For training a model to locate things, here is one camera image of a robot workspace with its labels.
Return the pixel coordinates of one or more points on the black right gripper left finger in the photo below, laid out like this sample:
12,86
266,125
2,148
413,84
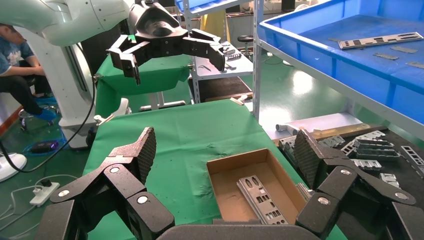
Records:
122,185

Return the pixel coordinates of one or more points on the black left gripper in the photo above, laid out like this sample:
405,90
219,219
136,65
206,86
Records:
155,26

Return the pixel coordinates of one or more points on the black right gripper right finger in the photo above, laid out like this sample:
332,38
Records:
334,185

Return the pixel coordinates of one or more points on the silver slotted metal plate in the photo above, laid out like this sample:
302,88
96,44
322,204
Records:
391,40
250,192

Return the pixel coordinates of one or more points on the white plastic pipe elbow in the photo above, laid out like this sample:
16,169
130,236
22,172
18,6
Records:
286,128

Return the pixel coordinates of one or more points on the blue plastic tray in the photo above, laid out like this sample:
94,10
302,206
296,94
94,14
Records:
198,5
364,76

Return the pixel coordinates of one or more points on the shallow cardboard box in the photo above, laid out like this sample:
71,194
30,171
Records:
228,198

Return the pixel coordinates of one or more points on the grey finned metal part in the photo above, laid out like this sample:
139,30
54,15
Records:
412,157
388,178
331,141
366,164

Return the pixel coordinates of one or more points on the grey perforated metal rack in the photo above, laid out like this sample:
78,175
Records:
212,71

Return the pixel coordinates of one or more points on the yellow panel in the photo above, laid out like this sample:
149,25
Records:
215,24

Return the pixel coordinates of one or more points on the dark stacked metal part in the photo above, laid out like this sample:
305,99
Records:
377,153

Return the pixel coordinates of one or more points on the black shelf mat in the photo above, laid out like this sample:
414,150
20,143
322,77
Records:
218,87

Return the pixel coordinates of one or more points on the pale ladder-shaped metal part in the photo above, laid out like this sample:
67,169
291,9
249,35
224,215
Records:
372,135

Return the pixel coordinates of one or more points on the small grey metal part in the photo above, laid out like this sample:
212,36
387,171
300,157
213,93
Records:
234,56

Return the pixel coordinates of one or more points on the silver binder clip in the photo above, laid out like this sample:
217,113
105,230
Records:
239,100
104,119

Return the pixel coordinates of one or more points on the black round stool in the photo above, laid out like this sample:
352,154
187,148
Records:
245,38

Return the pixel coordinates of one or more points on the black power plug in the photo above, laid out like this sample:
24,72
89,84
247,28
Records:
46,182

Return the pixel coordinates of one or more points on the white power strip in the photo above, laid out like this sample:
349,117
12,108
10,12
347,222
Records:
44,195

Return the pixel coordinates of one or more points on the black device purple light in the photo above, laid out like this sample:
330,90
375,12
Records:
43,146

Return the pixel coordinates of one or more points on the white round floor base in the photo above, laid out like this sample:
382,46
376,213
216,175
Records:
11,167

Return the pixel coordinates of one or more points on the white robot torso column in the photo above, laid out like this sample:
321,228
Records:
49,66

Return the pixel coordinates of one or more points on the chrome stool base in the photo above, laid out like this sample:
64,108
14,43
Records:
23,114

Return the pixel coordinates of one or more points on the grey tape strip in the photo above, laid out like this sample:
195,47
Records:
386,56
415,65
404,49

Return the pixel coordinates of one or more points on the seated person blue shirt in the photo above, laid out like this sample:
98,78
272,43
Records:
10,56

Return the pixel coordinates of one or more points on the white table leg frame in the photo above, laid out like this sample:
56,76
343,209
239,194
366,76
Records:
155,101

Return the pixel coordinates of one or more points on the large grey metal bracket frame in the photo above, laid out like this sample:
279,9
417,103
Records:
286,147

